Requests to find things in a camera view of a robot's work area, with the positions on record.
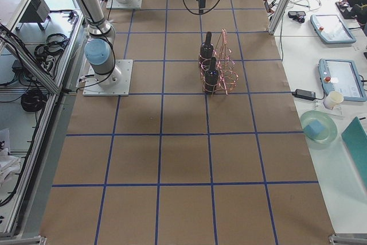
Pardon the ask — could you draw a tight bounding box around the dark wine bottle far basket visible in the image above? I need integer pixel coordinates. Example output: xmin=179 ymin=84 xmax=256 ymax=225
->
xmin=198 ymin=32 xmax=214 ymax=69

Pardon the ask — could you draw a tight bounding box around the dark wine bottle basket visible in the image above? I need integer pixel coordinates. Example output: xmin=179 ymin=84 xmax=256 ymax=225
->
xmin=198 ymin=32 xmax=214 ymax=69
xmin=204 ymin=57 xmax=219 ymax=94

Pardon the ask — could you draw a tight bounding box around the dark wine bottle near basket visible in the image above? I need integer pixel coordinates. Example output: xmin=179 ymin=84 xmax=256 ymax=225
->
xmin=204 ymin=57 xmax=219 ymax=94

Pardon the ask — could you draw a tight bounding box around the black controller device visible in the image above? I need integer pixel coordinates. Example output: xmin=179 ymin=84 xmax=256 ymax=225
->
xmin=288 ymin=11 xmax=306 ymax=23

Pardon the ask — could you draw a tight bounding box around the upper teach pendant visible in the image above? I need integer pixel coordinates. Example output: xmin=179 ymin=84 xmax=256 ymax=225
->
xmin=310 ymin=14 xmax=356 ymax=44

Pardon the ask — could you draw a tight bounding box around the teach pendant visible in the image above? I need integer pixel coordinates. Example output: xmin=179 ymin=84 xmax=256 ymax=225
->
xmin=310 ymin=14 xmax=356 ymax=44
xmin=318 ymin=59 xmax=366 ymax=102

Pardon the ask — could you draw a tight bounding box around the black power adapter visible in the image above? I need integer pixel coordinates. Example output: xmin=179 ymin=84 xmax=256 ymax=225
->
xmin=292 ymin=89 xmax=316 ymax=101

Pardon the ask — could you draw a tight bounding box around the lower teach pendant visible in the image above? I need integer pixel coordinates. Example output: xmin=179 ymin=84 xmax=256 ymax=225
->
xmin=318 ymin=59 xmax=366 ymax=102

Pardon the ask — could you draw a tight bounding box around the grey electronics box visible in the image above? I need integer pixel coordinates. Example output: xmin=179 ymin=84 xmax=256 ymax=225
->
xmin=15 ymin=0 xmax=50 ymax=31

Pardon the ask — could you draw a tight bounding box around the white paper cup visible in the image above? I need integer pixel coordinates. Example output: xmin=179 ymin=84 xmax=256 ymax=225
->
xmin=323 ymin=91 xmax=344 ymax=110

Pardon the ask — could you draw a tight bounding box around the blue foam block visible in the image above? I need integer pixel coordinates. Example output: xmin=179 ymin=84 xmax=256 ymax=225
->
xmin=303 ymin=119 xmax=325 ymax=139

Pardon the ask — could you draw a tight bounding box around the green glass plate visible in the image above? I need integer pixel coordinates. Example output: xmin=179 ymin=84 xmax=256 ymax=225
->
xmin=300 ymin=110 xmax=338 ymax=144

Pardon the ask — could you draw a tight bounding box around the teal board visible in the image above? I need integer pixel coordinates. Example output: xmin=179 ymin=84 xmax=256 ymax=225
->
xmin=341 ymin=117 xmax=366 ymax=186

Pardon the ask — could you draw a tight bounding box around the copper wire wine basket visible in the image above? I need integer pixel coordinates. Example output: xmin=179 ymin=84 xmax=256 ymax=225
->
xmin=198 ymin=29 xmax=239 ymax=95

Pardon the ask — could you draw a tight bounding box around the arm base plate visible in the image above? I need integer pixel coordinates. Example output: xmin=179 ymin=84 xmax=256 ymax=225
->
xmin=106 ymin=0 xmax=142 ymax=10
xmin=83 ymin=60 xmax=133 ymax=96

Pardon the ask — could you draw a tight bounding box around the black coiled cable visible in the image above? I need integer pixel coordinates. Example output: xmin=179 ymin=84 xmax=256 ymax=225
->
xmin=20 ymin=87 xmax=46 ymax=113

